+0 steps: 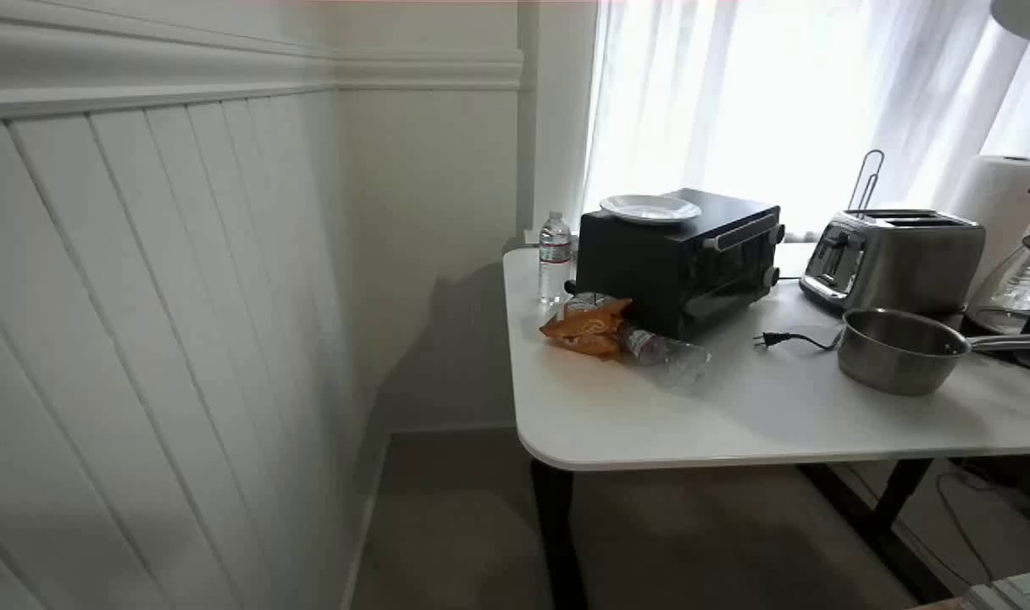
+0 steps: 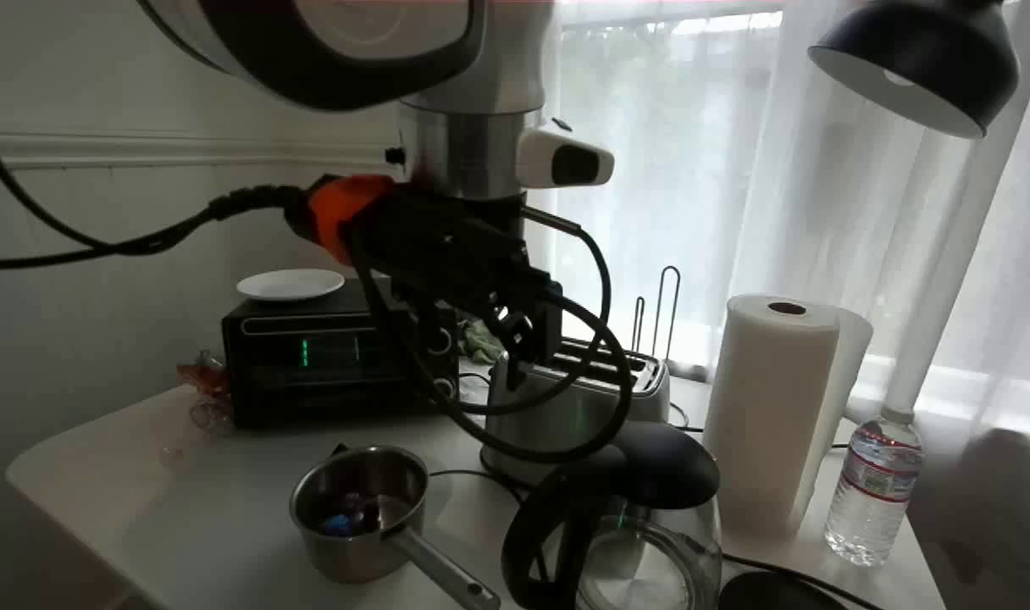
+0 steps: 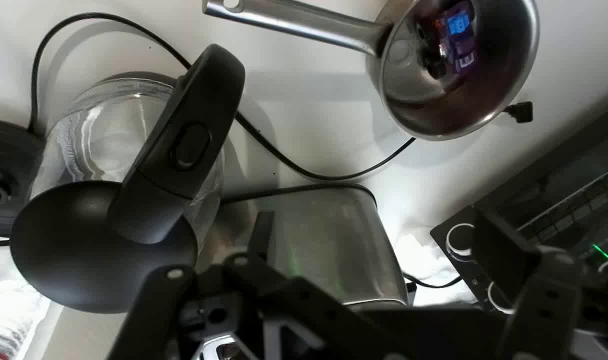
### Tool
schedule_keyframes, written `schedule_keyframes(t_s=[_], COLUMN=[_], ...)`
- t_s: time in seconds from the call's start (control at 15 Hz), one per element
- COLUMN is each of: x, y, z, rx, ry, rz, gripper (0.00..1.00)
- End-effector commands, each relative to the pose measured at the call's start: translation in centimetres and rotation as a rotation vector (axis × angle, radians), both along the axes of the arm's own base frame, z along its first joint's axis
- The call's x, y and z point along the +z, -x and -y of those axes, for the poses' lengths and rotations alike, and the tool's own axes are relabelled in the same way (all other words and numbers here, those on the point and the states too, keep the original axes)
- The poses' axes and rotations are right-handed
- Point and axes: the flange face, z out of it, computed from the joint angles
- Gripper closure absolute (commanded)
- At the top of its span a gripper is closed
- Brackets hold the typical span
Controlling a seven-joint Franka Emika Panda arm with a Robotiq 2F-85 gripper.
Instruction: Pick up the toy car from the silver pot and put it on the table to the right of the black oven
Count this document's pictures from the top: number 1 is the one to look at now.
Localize orange snack bag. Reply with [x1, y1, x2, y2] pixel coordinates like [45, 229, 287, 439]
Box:
[540, 297, 626, 360]

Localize wire paper towel holder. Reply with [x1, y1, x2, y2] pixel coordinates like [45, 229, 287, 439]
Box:
[848, 144, 886, 208]

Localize black power plug cable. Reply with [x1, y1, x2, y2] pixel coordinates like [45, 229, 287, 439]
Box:
[757, 326, 848, 354]

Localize small water bottle by wall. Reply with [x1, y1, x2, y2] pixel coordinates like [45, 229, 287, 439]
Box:
[540, 212, 573, 306]

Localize silver two-slot toaster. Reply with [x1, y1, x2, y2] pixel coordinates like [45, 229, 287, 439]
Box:
[800, 208, 985, 317]

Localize clear crumpled plastic bag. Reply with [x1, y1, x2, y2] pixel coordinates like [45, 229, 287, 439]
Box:
[626, 329, 712, 385]

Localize black table frame legs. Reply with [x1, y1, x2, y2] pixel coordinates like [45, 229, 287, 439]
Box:
[527, 455, 1030, 610]

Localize white plate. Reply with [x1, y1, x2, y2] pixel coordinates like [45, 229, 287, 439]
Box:
[604, 193, 703, 224]

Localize black toaster oven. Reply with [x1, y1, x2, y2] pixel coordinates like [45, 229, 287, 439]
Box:
[575, 185, 782, 338]

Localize white paper towel roll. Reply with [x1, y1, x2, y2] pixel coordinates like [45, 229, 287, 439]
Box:
[952, 156, 1030, 289]

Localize white sheer curtain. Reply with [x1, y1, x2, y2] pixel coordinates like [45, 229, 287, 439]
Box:
[584, 0, 1030, 236]

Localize silver pot with handle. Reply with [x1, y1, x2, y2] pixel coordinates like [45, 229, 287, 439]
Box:
[838, 307, 1030, 395]

